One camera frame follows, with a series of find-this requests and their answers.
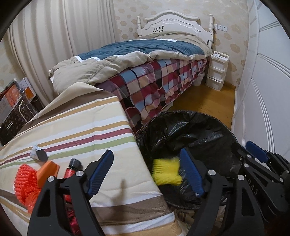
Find red bottle black cap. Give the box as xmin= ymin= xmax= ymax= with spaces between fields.
xmin=64 ymin=158 xmax=82 ymax=204

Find dark red wrapper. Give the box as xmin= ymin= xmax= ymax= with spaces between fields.
xmin=65 ymin=203 xmax=82 ymax=235

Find yellow foam fruit net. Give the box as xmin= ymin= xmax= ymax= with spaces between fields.
xmin=151 ymin=157 xmax=182 ymax=186

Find grey white black pouch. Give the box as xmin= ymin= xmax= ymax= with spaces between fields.
xmin=30 ymin=146 xmax=48 ymax=162

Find orange-red foam fruit net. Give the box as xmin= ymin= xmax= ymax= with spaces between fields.
xmin=14 ymin=164 xmax=41 ymax=214

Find black trash bin bag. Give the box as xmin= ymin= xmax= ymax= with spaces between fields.
xmin=136 ymin=110 xmax=244 ymax=211

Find white wardrobe door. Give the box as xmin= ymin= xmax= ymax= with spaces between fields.
xmin=231 ymin=1 xmax=289 ymax=159

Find striped bed sheet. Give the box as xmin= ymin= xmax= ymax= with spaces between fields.
xmin=1 ymin=82 xmax=187 ymax=235

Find dark patterned storage box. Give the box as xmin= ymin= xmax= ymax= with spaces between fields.
xmin=1 ymin=95 xmax=38 ymax=146

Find white plastic drawer unit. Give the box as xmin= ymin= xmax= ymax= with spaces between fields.
xmin=206 ymin=51 xmax=229 ymax=91

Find plaid bed cover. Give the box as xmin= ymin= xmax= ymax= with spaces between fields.
xmin=95 ymin=59 xmax=207 ymax=133

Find cardboard box orange print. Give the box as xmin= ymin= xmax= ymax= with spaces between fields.
xmin=0 ymin=84 xmax=21 ymax=123

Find white orange small box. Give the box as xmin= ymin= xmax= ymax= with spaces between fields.
xmin=19 ymin=77 xmax=36 ymax=101

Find blue beige duvet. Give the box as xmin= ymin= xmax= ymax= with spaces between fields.
xmin=48 ymin=31 xmax=212 ymax=94

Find cream curtain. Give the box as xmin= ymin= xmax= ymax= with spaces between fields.
xmin=7 ymin=1 xmax=119 ymax=106

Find white wooden headboard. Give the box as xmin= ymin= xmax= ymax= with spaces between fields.
xmin=137 ymin=10 xmax=214 ymax=47

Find white wall sockets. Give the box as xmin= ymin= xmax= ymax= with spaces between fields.
xmin=214 ymin=24 xmax=228 ymax=32

